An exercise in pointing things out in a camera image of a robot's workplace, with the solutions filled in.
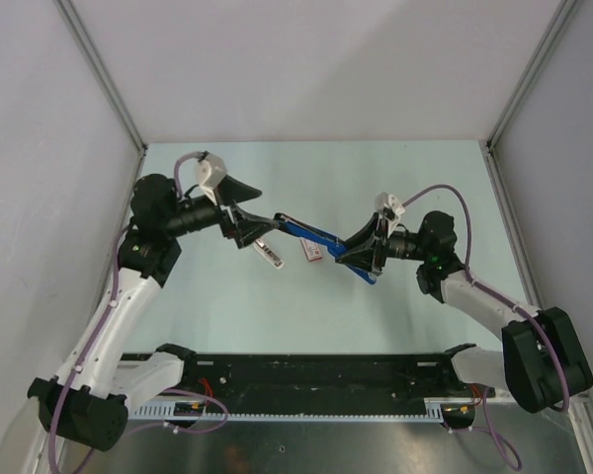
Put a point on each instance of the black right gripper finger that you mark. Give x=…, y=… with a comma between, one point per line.
x=363, y=234
x=362, y=259

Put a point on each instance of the blue and black stapler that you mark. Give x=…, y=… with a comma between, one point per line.
x=334, y=245

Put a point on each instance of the aluminium frame post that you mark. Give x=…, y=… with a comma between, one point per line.
x=78, y=30
x=561, y=19

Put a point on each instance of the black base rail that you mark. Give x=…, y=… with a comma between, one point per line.
x=338, y=383

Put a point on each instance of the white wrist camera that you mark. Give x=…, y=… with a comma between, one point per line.
x=389, y=208
x=210, y=171

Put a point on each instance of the red white staple box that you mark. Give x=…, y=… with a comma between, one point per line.
x=311, y=250

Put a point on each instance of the white slotted cable duct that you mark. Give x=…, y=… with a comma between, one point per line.
x=179, y=410

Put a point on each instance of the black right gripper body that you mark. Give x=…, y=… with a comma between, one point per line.
x=397, y=243

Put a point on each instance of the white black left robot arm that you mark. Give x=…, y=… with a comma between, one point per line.
x=88, y=400

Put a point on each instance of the aluminium frame post right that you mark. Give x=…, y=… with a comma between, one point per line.
x=561, y=19

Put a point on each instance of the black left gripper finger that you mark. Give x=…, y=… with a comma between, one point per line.
x=257, y=229
x=234, y=191

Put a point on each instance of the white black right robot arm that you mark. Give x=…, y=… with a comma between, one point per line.
x=541, y=362

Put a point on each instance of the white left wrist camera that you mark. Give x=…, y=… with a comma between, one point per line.
x=210, y=171

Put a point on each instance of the aluminium frame post left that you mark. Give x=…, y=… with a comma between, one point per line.
x=78, y=30

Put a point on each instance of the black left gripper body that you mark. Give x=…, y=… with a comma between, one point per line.
x=225, y=223

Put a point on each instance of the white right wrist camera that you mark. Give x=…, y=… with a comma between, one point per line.
x=389, y=208

